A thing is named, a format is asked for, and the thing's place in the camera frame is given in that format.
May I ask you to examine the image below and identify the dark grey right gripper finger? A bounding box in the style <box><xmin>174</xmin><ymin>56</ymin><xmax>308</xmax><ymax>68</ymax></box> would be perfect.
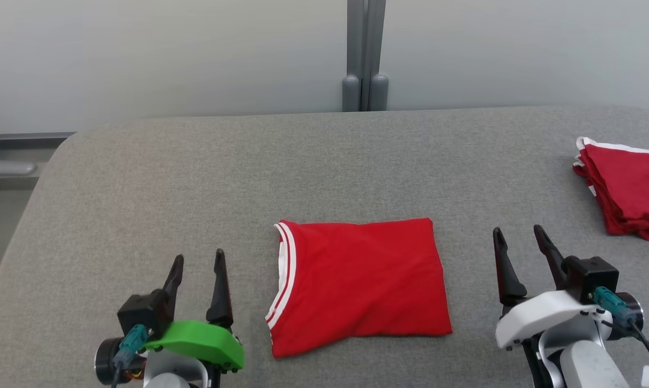
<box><xmin>493</xmin><ymin>227</ymin><xmax>528</xmax><ymax>306</ymax></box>
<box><xmin>534</xmin><ymin>225</ymin><xmax>568</xmax><ymax>289</ymax></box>

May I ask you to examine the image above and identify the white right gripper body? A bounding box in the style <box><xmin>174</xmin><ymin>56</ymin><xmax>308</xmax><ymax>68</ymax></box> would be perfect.
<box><xmin>494</xmin><ymin>291</ymin><xmax>614</xmax><ymax>351</ymax></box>

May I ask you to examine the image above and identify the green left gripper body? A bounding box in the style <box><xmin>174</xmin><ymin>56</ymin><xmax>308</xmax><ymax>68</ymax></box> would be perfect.
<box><xmin>143</xmin><ymin>320</ymin><xmax>245</xmax><ymax>373</ymax></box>

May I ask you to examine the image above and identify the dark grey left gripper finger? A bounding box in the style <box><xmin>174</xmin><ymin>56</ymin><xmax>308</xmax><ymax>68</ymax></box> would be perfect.
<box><xmin>162</xmin><ymin>254</ymin><xmax>185</xmax><ymax>324</ymax></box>
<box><xmin>205</xmin><ymin>249</ymin><xmax>234</xmax><ymax>329</ymax></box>

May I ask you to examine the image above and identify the red basketball jersey white trim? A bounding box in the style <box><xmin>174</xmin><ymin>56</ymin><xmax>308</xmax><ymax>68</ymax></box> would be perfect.
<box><xmin>264</xmin><ymin>217</ymin><xmax>453</xmax><ymax>359</ymax></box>

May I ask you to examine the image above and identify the stack of red shirts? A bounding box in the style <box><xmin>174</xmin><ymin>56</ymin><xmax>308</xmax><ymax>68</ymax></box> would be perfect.
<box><xmin>572</xmin><ymin>136</ymin><xmax>649</xmax><ymax>245</ymax></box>

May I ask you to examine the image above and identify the left black cable teal connector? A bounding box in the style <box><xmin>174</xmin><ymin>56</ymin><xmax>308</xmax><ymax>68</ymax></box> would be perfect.
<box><xmin>112</xmin><ymin>323</ymin><xmax>150</xmax><ymax>388</ymax></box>

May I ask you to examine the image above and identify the black cable teal connector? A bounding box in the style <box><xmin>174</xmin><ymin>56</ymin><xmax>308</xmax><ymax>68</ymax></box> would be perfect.
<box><xmin>593</xmin><ymin>287</ymin><xmax>649</xmax><ymax>386</ymax></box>
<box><xmin>112</xmin><ymin>323</ymin><xmax>150</xmax><ymax>388</ymax></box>

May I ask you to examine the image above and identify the right black cable teal connector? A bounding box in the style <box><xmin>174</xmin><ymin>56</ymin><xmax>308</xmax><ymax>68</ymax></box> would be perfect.
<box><xmin>593</xmin><ymin>287</ymin><xmax>649</xmax><ymax>386</ymax></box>

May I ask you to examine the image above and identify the grey metal rail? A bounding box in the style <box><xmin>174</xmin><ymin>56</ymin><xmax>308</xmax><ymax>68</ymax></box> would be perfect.
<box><xmin>0</xmin><ymin>131</ymin><xmax>77</xmax><ymax>179</ymax></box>

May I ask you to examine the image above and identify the grey metal partition post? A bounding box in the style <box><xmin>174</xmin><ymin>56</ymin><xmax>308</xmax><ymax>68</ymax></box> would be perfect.
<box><xmin>342</xmin><ymin>0</ymin><xmax>390</xmax><ymax>112</ymax></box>

